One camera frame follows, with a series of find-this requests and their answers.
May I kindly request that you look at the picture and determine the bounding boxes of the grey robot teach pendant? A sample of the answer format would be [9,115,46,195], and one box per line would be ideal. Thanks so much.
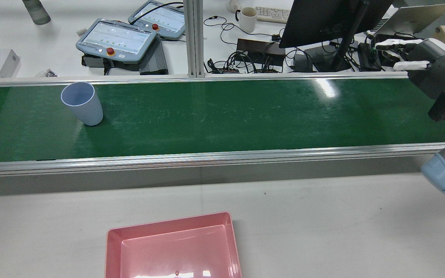
[76,18,157,64]
[128,0,186,40]

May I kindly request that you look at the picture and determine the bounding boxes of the dark ribbed control box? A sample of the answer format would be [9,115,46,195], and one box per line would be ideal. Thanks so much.
[139,37,169,76]

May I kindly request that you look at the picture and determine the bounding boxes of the black computer monitor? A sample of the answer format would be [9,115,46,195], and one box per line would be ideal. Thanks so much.
[279,0,395,73]

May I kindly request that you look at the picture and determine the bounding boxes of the white keyboard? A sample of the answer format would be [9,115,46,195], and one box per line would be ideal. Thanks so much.
[255,6,292,24]

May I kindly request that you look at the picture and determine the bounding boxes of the pink plastic box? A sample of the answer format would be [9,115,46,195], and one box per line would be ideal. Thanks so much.
[105,212,243,278]

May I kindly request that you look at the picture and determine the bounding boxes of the black power adapter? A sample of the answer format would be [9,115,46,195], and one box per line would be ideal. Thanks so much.
[293,53,314,73]

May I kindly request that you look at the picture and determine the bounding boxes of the green belt conveyor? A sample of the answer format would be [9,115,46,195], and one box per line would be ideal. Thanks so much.
[0,72,445,180]

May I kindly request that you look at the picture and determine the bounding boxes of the black electronics box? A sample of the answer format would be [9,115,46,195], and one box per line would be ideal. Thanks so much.
[357,34,404,72]

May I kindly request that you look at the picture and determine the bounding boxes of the black pendant cable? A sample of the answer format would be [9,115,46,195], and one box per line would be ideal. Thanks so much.
[136,2,185,20]

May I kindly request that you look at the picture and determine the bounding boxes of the aluminium profile post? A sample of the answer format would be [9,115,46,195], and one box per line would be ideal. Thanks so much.
[183,0,205,78]

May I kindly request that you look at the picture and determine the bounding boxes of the black cable bundle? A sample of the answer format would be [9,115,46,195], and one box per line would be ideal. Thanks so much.
[205,49,285,75]

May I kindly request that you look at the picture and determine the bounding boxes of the grey bottle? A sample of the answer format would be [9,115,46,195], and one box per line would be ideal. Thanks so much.
[22,0,51,26]

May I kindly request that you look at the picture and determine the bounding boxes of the blue plastic cup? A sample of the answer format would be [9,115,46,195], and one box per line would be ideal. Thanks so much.
[60,81,104,126]

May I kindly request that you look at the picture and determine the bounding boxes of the thin black cable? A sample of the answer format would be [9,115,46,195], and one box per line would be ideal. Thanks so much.
[203,15,283,47]

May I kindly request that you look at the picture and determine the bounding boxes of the white mug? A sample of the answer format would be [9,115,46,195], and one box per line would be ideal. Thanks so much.
[235,7,258,33]

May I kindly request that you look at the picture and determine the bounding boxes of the silver laptop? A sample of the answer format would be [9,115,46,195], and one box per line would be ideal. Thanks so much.
[369,3,445,37]

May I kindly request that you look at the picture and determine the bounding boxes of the right white dexterous robot hand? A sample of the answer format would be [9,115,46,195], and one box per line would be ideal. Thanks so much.
[375,38,445,101]

